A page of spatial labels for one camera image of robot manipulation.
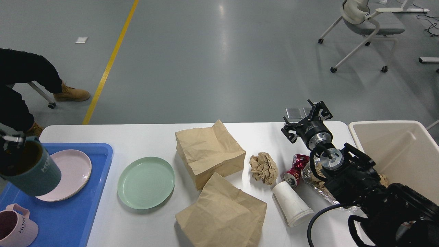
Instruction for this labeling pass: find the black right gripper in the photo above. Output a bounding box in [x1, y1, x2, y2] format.
[281, 99, 333, 150]

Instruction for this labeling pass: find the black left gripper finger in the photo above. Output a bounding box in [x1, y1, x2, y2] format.
[0, 130, 25, 151]

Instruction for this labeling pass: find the dark teal mug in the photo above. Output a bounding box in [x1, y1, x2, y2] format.
[0, 136, 61, 197]

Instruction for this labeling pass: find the green plate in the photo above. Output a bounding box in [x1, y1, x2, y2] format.
[117, 156, 175, 210]

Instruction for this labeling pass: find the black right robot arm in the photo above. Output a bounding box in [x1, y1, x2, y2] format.
[281, 100, 439, 247]

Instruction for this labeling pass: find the silver floor plate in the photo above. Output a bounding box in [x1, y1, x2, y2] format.
[285, 107, 311, 120]

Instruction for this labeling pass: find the tan boot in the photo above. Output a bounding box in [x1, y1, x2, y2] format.
[53, 81, 91, 102]
[24, 122, 44, 138]

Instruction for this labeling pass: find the crumpled foil wrapper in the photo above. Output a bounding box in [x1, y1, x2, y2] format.
[301, 162, 339, 205]

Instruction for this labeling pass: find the grey chair leg with caster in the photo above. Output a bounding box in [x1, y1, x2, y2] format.
[27, 82, 57, 109]

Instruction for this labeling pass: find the crushed red soda can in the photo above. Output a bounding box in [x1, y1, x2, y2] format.
[281, 154, 309, 188]

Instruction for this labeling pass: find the crumpled brown paper ball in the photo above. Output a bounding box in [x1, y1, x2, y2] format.
[249, 152, 278, 186]

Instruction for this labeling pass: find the person in black clothes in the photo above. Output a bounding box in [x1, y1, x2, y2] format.
[0, 48, 63, 132]

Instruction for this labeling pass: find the pink plate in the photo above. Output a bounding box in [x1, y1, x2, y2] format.
[36, 150, 92, 202]

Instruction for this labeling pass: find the pink mug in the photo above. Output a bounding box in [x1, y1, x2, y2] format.
[0, 203, 39, 247]

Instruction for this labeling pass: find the white paper cup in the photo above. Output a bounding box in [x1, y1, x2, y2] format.
[273, 181, 315, 228]

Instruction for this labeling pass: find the upper brown paper bag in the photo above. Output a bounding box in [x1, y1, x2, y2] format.
[175, 119, 246, 190]

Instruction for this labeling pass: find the brown paper bag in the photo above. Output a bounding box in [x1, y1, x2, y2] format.
[175, 173, 268, 247]
[175, 119, 246, 190]

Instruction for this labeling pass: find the blue plastic tray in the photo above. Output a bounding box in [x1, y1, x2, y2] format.
[0, 143, 113, 247]

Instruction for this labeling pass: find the beige plastic bin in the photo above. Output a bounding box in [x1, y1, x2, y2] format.
[348, 120, 439, 204]

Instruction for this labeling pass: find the white office chair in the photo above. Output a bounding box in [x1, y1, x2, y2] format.
[317, 0, 411, 73]

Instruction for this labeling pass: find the lower brown paper bag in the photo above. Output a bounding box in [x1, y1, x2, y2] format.
[175, 173, 268, 247]

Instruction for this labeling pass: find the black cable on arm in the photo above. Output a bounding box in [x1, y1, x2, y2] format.
[307, 203, 354, 247]

